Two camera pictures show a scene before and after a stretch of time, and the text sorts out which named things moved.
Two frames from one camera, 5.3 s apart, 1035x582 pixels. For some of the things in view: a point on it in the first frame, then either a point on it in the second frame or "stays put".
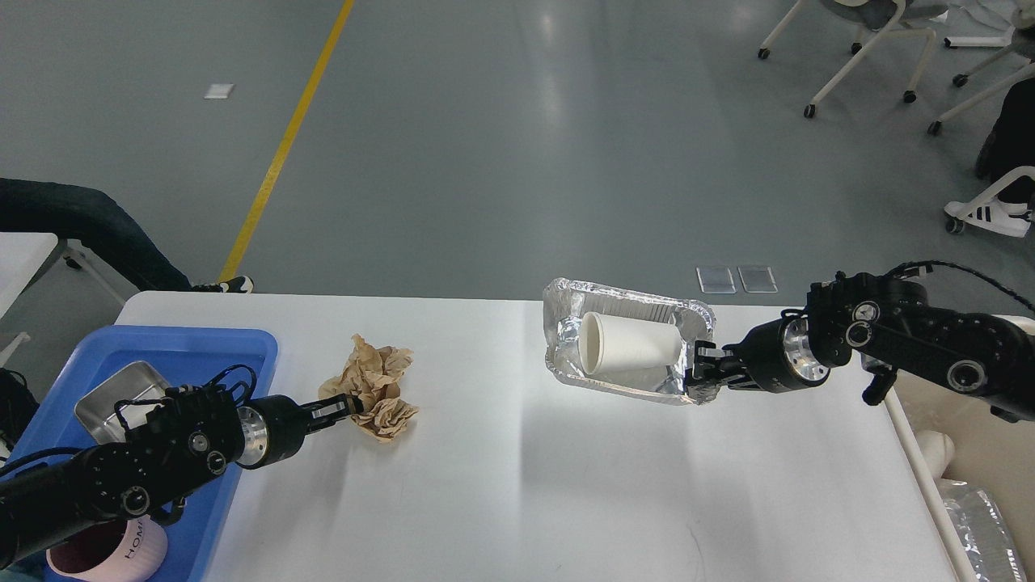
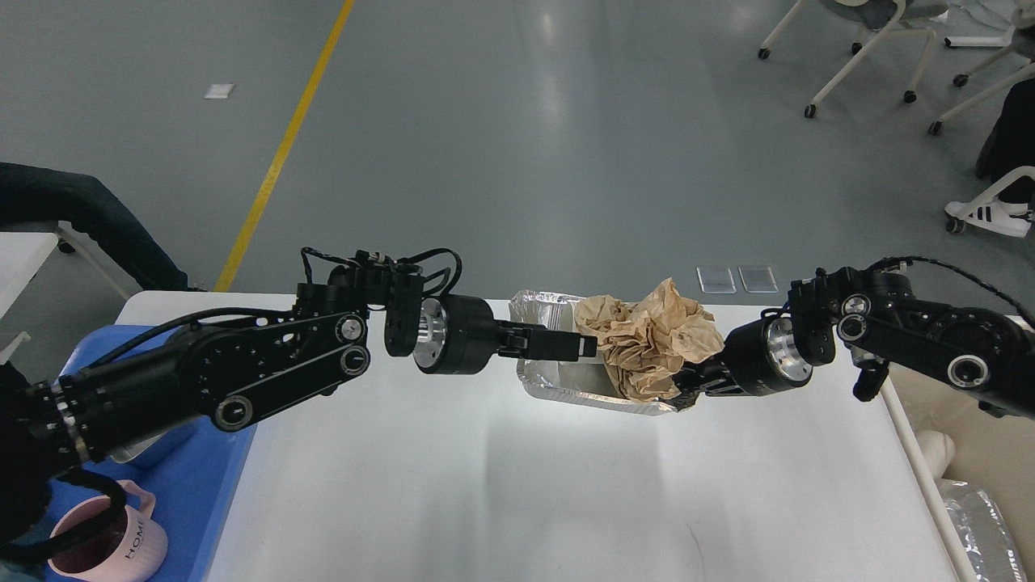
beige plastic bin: (952, 435) stays put
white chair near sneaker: (955, 223) stays put
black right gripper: (776, 357) stays put
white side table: (22, 256) stays put
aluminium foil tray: (640, 343) to (589, 381)
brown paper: (373, 373) to (647, 342)
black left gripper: (268, 428) to (459, 335)
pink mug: (130, 550) stays put
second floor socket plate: (758, 280) stays put
